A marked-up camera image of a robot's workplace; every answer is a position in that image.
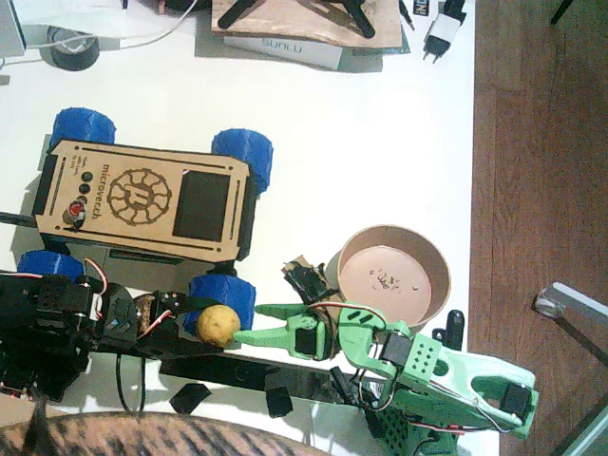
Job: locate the small yellow potato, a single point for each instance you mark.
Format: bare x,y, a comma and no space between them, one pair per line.
218,324

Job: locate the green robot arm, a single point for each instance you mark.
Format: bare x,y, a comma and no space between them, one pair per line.
465,375

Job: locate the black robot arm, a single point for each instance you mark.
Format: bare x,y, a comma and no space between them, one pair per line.
43,323

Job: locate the brown paper bowl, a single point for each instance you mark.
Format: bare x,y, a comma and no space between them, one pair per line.
394,280

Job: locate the blue rover wheel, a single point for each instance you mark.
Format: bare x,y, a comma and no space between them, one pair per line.
244,159
85,126
47,263
223,294

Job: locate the black plastic scrap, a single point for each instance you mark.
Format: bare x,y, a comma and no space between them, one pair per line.
190,398

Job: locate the dark crumpled foil piece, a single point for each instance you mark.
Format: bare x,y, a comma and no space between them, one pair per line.
279,403

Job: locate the brown striped fabric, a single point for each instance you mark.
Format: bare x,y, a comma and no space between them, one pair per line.
142,434

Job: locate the thin black rod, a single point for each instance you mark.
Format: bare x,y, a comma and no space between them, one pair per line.
14,218

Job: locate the black tape roll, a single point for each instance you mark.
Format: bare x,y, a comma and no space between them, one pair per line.
71,61

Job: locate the white SUNLU box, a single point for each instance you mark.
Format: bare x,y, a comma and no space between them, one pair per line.
323,57

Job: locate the grey metal leg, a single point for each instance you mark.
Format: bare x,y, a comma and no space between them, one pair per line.
570,299

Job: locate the wooden board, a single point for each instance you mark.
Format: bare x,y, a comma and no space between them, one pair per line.
294,24

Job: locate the white paper sheet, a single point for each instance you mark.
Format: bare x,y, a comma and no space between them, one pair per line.
71,16

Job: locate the black round object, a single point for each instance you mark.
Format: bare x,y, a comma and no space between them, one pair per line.
185,4

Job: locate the grey metal bar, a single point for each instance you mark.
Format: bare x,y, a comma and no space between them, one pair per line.
594,437

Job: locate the grey box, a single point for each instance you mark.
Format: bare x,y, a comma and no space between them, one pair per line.
9,28

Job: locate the white black power adapter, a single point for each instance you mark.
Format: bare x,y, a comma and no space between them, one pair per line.
444,28

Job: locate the black label card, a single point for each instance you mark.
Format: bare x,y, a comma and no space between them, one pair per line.
420,7

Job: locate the black stick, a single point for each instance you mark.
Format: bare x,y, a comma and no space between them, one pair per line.
560,13

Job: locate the green arm wrist camera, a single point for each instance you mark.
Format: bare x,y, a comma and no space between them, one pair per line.
309,280

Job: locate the long black aluminium rail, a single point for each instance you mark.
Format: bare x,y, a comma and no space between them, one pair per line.
228,373

